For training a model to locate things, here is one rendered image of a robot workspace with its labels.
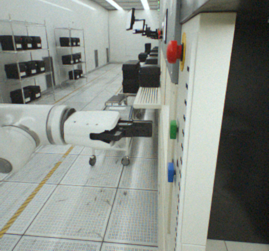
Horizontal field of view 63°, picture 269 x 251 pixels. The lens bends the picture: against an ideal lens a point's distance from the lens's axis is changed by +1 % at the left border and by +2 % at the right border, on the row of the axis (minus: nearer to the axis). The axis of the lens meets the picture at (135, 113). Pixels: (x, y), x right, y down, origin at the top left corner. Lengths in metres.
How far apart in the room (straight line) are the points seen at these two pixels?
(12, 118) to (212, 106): 0.37
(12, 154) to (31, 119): 0.08
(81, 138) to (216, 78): 0.27
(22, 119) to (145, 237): 1.52
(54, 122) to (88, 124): 0.07
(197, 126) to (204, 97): 0.04
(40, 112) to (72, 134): 0.08
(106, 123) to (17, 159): 0.17
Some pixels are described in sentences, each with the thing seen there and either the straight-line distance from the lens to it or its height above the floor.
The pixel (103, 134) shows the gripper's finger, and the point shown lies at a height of 1.20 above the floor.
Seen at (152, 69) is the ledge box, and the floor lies 1.03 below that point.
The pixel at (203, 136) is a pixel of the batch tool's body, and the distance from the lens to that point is 0.31.
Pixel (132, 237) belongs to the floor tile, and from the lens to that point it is 1.85.
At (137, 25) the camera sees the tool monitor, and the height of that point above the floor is 1.66.
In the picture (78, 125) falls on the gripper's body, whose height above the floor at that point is 1.22.
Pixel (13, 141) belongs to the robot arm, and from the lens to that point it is 0.44.
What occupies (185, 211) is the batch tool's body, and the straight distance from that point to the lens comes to 0.37.
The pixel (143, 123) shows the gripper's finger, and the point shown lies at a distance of 0.44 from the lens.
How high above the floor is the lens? 1.37
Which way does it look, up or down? 19 degrees down
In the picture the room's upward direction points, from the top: straight up
